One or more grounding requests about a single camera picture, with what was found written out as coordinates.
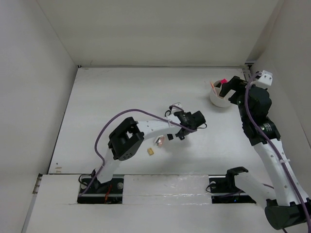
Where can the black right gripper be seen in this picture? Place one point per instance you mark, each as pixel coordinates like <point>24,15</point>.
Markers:
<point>235,83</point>

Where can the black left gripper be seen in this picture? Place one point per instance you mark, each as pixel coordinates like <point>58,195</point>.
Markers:
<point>170,137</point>

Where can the pink black highlighter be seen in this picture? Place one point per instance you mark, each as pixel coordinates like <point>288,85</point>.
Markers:
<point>223,81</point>

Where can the pink pen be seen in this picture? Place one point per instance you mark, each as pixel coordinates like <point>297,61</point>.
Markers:
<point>213,88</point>

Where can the small yellow eraser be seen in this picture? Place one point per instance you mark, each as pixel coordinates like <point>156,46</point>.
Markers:
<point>150,151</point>

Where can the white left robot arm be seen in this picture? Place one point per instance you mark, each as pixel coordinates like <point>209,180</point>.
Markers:
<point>126,139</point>

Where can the white round compartment container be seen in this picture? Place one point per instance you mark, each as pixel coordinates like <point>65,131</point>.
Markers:
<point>217,100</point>

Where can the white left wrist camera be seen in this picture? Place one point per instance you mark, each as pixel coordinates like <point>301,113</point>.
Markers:
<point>176,107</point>

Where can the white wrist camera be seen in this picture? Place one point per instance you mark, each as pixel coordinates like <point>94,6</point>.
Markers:
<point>264,80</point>
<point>176,107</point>

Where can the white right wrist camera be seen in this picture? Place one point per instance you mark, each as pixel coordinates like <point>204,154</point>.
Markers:
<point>264,80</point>

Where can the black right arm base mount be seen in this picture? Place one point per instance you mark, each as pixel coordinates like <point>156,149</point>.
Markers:
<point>224,191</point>

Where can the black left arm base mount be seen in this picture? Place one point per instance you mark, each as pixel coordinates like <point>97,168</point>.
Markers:
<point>110,192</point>

